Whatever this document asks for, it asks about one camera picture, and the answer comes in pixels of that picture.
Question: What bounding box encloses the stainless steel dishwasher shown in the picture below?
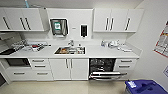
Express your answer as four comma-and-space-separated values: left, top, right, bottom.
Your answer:
88, 58, 123, 82

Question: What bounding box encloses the chrome sink faucet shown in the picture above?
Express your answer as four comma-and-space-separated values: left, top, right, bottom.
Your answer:
68, 39, 75, 48

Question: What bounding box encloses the blue-label dish soap bottle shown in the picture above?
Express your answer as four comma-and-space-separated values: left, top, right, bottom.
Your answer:
100, 40, 106, 48

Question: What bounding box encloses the white two-door base cabinet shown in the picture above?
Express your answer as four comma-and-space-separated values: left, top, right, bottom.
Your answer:
49, 58, 90, 81

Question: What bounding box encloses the stainless steel sink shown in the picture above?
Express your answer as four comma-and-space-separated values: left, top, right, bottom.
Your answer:
54, 46, 87, 56

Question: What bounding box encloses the stack of white dishes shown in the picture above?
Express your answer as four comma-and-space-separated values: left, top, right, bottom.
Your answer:
108, 39, 120, 49

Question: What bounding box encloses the grey paper towel dispenser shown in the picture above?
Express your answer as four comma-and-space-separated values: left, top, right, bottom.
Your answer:
49, 18, 69, 38

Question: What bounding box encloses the white dish towel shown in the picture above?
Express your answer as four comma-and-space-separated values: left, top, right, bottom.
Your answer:
118, 45, 133, 53

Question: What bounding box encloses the white kitchen drawer unit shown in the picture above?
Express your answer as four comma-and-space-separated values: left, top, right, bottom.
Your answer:
114, 57, 139, 79
28, 58, 54, 82

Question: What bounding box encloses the black built-in microwave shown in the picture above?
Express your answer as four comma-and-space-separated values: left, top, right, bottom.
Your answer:
3, 58, 32, 68

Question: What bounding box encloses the blue-lid waste bin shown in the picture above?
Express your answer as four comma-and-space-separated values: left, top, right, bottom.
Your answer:
124, 79, 165, 94

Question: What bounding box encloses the light blue spray bottle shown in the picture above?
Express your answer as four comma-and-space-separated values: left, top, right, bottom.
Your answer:
24, 0, 31, 9

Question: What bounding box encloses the white wide drawer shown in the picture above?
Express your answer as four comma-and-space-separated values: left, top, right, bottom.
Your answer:
4, 67, 34, 82

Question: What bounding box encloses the black wall soap dispenser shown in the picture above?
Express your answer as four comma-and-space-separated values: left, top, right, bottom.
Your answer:
80, 23, 89, 38

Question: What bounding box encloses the silver cabinet bar handle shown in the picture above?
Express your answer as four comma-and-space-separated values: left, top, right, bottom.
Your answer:
109, 17, 114, 32
105, 17, 109, 32
125, 17, 131, 32
2, 16, 10, 31
24, 17, 32, 32
69, 58, 73, 69
65, 58, 69, 69
19, 17, 27, 32

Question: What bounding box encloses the white wall cabinet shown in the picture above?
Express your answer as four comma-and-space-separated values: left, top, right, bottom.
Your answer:
92, 8, 145, 34
0, 7, 50, 33

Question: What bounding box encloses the large printed wall poster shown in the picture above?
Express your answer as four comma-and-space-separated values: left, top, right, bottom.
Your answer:
153, 21, 168, 59

